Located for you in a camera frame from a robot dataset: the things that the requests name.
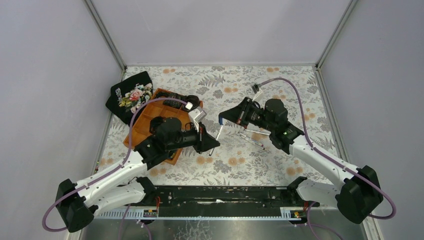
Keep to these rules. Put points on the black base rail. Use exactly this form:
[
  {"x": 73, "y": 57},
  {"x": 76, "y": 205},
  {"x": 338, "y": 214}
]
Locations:
[{"x": 224, "y": 202}]

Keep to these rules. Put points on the orange wooden divided tray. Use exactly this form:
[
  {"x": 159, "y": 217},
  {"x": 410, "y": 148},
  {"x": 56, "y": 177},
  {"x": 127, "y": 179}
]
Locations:
[{"x": 155, "y": 113}]

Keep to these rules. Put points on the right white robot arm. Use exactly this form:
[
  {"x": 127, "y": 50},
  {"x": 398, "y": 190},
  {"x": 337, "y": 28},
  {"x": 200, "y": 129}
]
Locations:
[{"x": 353, "y": 190}]

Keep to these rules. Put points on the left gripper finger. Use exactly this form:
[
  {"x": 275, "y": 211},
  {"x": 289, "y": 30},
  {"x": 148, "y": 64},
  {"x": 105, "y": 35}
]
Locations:
[
  {"x": 205, "y": 148},
  {"x": 205, "y": 139}
]

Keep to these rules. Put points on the rolled tie black orange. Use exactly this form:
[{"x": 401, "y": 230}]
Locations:
[{"x": 155, "y": 122}]

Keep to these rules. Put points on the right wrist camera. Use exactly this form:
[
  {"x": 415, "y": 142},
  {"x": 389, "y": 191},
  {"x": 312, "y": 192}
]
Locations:
[{"x": 258, "y": 92}]

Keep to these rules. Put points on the white marker blue end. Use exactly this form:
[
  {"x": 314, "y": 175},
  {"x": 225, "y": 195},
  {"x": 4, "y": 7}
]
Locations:
[{"x": 216, "y": 138}]

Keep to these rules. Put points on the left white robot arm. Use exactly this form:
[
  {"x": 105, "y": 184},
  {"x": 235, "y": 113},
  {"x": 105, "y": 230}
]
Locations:
[{"x": 78, "y": 203}]

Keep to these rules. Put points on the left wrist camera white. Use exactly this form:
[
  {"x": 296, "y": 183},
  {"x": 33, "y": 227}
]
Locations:
[{"x": 195, "y": 114}]

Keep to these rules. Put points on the floral table mat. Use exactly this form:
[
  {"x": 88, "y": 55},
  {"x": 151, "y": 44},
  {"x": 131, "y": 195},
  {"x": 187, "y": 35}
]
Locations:
[{"x": 237, "y": 162}]

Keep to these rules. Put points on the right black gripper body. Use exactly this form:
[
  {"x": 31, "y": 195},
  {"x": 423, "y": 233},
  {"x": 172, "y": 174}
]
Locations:
[{"x": 241, "y": 111}]

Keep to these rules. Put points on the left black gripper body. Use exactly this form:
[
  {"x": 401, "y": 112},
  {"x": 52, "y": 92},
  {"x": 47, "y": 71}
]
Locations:
[{"x": 202, "y": 140}]

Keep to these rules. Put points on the black floral embroidered cloth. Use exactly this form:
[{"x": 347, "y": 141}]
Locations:
[{"x": 128, "y": 96}]

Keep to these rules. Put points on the rolled dark tie back right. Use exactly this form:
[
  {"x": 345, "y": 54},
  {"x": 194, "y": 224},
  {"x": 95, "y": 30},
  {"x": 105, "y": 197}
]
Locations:
[{"x": 193, "y": 99}]

